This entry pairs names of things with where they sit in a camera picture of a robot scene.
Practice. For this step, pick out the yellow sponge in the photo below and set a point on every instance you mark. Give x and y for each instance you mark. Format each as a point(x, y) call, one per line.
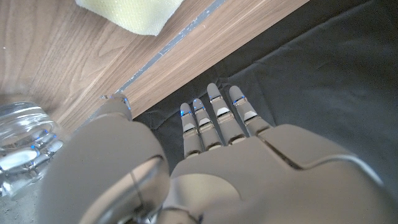
point(133, 15)

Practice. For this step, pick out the clear glass cup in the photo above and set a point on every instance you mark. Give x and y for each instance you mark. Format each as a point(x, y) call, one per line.
point(21, 121)

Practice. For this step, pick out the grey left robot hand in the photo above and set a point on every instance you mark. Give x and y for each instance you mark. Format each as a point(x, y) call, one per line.
point(264, 180)

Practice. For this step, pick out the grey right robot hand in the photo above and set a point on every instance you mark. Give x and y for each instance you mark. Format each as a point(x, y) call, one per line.
point(18, 157)

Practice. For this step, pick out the black backdrop curtain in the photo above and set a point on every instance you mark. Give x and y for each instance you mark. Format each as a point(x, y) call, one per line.
point(311, 77)

